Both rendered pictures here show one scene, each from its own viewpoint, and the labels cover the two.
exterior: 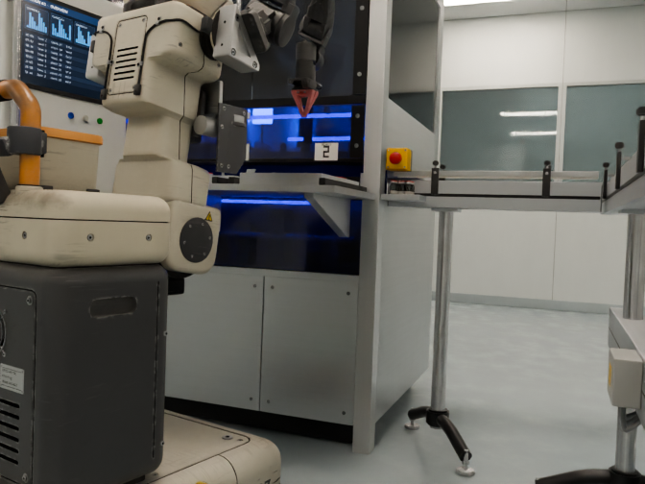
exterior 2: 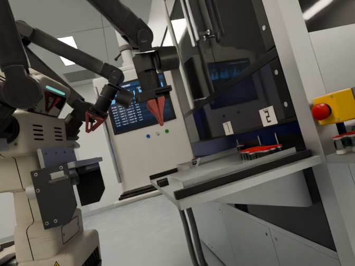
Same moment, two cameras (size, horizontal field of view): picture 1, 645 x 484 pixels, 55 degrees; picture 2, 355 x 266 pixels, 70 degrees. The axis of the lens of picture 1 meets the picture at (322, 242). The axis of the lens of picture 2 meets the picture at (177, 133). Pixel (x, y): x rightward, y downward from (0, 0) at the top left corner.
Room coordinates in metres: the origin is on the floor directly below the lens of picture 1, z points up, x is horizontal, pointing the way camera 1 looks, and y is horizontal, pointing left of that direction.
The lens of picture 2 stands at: (1.41, -0.55, 1.01)
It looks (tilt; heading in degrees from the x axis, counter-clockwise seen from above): 3 degrees up; 56
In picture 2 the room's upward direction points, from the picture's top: 15 degrees counter-clockwise
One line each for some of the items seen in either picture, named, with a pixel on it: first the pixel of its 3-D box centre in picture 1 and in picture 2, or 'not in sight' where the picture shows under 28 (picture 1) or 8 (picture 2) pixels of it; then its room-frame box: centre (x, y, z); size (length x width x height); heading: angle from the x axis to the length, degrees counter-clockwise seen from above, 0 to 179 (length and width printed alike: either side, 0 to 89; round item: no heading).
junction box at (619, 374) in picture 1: (624, 376); not in sight; (1.19, -0.59, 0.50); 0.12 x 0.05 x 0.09; 159
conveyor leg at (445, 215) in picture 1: (441, 318); not in sight; (2.17, -0.43, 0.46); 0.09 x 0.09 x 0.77; 69
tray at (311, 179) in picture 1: (302, 182); (225, 168); (1.96, 0.07, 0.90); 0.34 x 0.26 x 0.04; 158
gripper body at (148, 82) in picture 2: (305, 75); (150, 85); (1.77, 0.07, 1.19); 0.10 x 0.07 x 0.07; 158
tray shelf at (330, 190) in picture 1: (259, 191); (218, 170); (2.06, 0.21, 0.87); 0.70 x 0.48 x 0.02; 69
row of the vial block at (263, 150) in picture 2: not in sight; (254, 156); (2.06, 0.03, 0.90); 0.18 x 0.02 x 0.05; 69
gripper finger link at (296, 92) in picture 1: (306, 101); (161, 108); (1.79, 0.06, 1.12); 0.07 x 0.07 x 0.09; 68
